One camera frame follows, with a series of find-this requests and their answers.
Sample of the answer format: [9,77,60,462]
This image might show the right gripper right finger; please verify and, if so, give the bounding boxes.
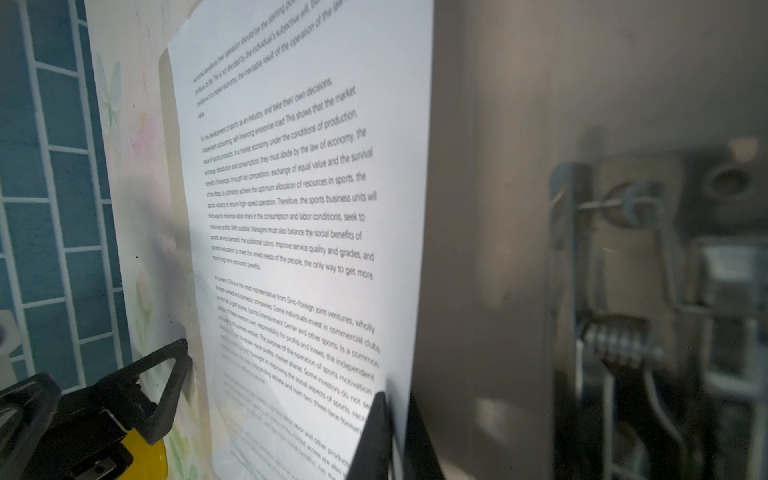
[402,395,445,480]

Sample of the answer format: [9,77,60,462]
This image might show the beige paper folder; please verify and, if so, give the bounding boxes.
[161,1,767,479]

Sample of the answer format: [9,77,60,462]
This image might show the yellow pencil cup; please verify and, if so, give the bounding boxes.
[119,430,169,480]

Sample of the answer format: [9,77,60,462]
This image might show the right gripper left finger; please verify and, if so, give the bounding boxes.
[346,391,393,480]

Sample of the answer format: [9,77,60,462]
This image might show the printed text sheet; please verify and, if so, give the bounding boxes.
[168,1,434,479]

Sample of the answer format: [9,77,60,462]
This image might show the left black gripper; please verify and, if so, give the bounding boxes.
[1,339,193,479]

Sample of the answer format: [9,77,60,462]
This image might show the metal folder clip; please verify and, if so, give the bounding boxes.
[548,137,767,479]

